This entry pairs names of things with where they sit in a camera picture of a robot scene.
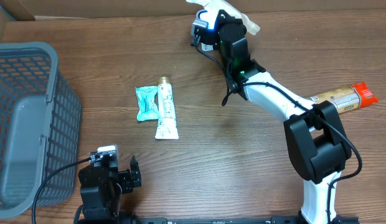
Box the San Remo spaghetti packet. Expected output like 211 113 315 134
308 82 379 114

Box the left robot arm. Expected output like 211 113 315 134
73 154 141 224

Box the white Pantene tube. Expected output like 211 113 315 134
155 77 179 140

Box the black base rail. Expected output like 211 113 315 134
139 216 306 224

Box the teal snack packet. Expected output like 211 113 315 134
136 86 159 122

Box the grey plastic basket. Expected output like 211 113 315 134
0 42 82 219

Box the white barcode scanner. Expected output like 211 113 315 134
191 9 217 52

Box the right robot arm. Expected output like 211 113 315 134
191 9 362 223

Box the black left camera cable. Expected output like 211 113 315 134
31 157 92 224

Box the translucent beige pouch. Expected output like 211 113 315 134
186 0 260 35

